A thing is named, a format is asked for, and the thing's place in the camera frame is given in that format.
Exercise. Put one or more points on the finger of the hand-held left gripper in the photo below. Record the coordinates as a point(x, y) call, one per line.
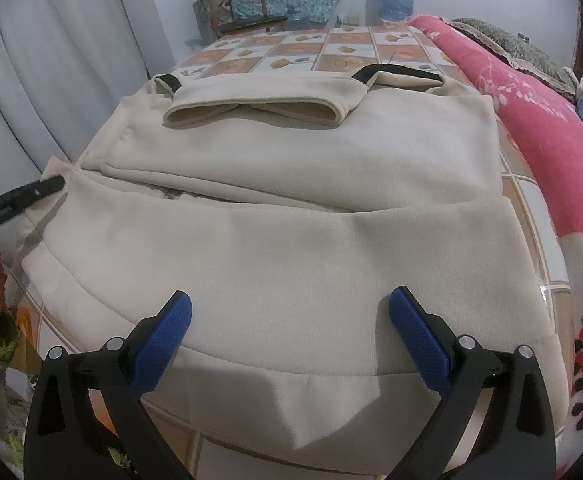
point(26, 197)

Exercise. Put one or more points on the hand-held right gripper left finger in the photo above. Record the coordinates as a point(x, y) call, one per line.
point(164, 340)

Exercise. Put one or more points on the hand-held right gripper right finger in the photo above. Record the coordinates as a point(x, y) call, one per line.
point(421, 340)

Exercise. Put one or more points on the cream zip jacket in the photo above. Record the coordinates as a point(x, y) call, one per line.
point(296, 270)

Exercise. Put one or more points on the white curtain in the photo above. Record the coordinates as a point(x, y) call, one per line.
point(71, 60)

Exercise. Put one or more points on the pink floral blanket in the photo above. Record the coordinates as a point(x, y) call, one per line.
point(536, 160)

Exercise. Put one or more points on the wooden chair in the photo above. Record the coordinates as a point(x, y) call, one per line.
point(251, 22)

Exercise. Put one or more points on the green lace-trimmed pillow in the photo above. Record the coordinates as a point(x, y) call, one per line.
point(511, 47)

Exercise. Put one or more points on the clear plastic bottle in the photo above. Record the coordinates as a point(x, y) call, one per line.
point(298, 17)

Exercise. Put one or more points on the white wall socket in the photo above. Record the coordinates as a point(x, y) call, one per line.
point(352, 19)

